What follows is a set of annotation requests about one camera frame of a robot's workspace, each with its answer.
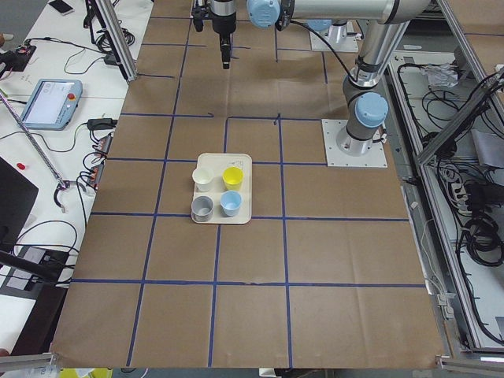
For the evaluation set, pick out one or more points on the cream plastic tray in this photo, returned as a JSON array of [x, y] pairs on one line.
[[218, 163]]

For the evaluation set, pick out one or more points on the light blue cup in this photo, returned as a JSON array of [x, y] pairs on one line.
[[230, 202]]

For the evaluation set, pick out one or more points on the yellow plastic cup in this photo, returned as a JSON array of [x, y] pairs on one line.
[[233, 178]]

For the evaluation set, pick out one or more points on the cream white cup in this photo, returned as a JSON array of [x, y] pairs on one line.
[[203, 178]]

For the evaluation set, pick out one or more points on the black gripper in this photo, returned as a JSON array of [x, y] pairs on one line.
[[221, 17]]

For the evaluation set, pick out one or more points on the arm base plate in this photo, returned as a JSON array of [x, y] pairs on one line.
[[348, 45], [344, 152]]

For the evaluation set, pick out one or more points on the teach pendant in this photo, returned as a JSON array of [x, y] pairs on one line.
[[52, 104]]

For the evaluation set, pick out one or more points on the grey plastic cup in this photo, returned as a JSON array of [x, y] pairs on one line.
[[202, 209]]

